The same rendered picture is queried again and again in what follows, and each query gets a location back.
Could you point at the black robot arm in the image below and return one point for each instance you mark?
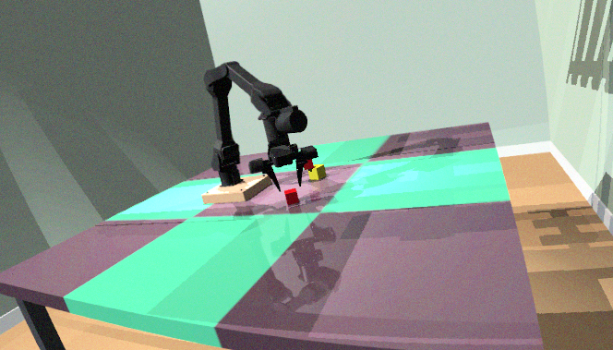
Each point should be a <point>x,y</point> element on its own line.
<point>276,112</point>

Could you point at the red cube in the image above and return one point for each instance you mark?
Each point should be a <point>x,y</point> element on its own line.
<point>309,165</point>
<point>291,196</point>

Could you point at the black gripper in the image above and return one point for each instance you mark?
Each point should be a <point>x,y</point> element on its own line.
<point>306,153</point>

